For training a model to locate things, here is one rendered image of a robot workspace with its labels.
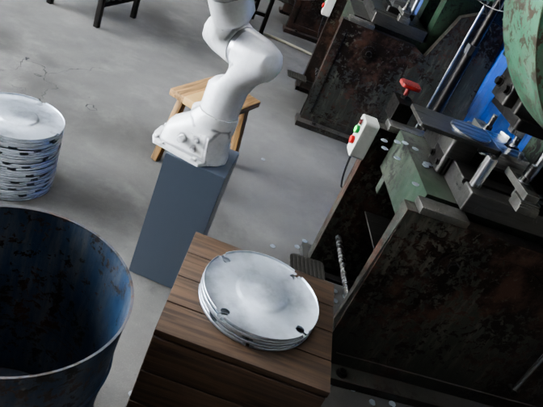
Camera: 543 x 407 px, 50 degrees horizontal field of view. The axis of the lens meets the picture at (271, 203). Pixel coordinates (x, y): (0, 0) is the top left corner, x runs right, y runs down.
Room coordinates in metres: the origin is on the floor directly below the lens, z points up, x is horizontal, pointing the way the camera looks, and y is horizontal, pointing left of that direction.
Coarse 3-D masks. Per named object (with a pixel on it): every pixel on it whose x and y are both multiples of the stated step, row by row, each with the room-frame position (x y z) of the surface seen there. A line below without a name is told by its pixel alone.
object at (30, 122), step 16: (0, 96) 1.64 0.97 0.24; (16, 96) 1.69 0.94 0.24; (0, 112) 1.55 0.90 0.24; (16, 112) 1.58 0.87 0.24; (32, 112) 1.63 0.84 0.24; (48, 112) 1.68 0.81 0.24; (0, 128) 1.47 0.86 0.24; (16, 128) 1.51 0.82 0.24; (32, 128) 1.55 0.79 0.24; (48, 128) 1.59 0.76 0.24
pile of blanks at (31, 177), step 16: (0, 144) 1.44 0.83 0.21; (16, 144) 1.45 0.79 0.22; (32, 144) 1.48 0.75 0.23; (48, 144) 1.53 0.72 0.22; (0, 160) 1.44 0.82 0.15; (16, 160) 1.46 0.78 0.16; (32, 160) 1.49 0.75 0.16; (48, 160) 1.55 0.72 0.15; (0, 176) 1.44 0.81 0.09; (16, 176) 1.46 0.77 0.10; (32, 176) 1.50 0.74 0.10; (48, 176) 1.57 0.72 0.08; (0, 192) 1.44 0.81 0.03; (16, 192) 1.47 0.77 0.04; (32, 192) 1.51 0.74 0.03
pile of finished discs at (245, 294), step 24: (216, 264) 1.11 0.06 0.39; (240, 264) 1.15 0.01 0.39; (264, 264) 1.19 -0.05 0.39; (216, 288) 1.03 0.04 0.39; (240, 288) 1.06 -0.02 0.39; (264, 288) 1.09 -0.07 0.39; (288, 288) 1.14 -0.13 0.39; (216, 312) 0.97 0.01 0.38; (240, 312) 0.99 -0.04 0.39; (264, 312) 1.02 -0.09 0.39; (288, 312) 1.06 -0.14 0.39; (312, 312) 1.10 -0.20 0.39; (240, 336) 0.94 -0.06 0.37; (264, 336) 0.95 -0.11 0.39; (288, 336) 0.98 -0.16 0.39
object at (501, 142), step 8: (496, 136) 1.70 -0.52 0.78; (496, 144) 1.64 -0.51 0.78; (504, 144) 1.68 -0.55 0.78; (512, 144) 1.71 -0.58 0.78; (488, 152) 1.65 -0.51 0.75; (504, 152) 1.60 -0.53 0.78; (512, 152) 1.63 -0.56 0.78; (504, 160) 1.59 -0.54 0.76; (512, 160) 1.59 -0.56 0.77; (504, 168) 1.59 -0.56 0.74; (520, 168) 1.60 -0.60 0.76
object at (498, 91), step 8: (504, 72) 1.68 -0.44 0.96; (496, 80) 1.67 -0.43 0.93; (504, 80) 1.66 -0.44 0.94; (496, 88) 1.67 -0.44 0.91; (504, 88) 1.60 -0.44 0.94; (512, 88) 1.60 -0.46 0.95; (496, 96) 1.65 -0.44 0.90; (504, 96) 1.61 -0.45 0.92; (512, 96) 1.60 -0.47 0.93; (504, 104) 1.59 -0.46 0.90; (512, 104) 1.60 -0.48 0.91; (520, 104) 1.58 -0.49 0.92; (512, 112) 1.59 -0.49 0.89; (520, 112) 1.58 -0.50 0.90; (528, 112) 1.58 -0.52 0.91
